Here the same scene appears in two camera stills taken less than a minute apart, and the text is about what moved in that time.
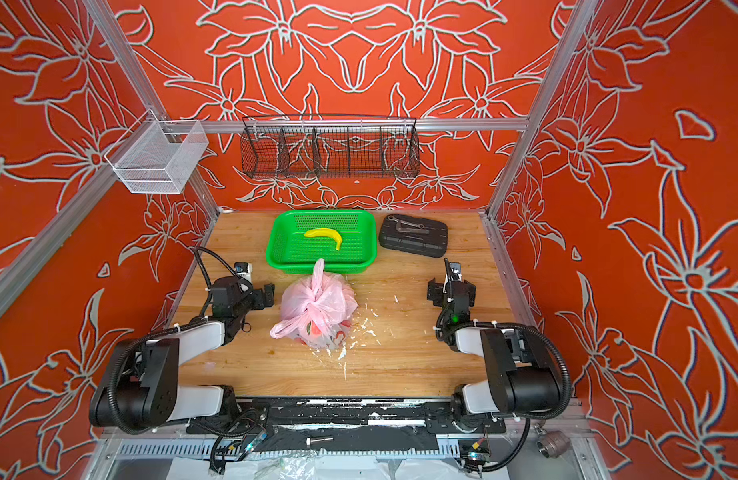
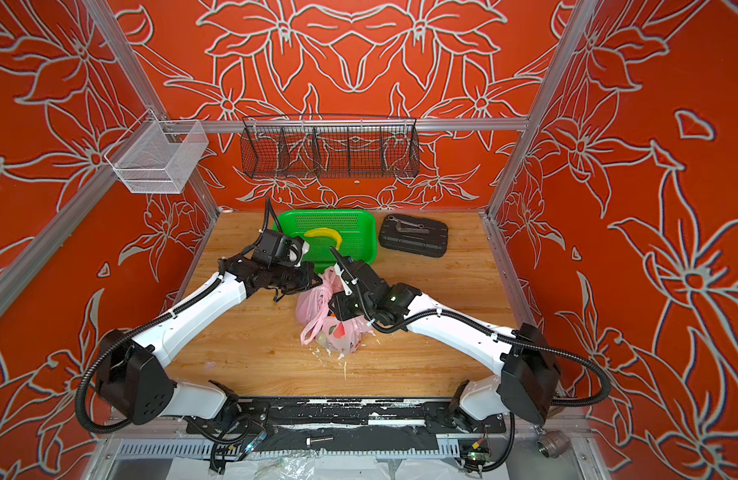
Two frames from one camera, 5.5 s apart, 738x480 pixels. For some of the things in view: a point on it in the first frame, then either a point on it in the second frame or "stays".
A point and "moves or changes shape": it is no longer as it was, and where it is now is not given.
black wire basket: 330,146 stays
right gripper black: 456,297 -> 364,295
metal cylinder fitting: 553,444 stays
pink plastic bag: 317,309 moves or changes shape
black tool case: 414,234 stays
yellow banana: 326,232 stays
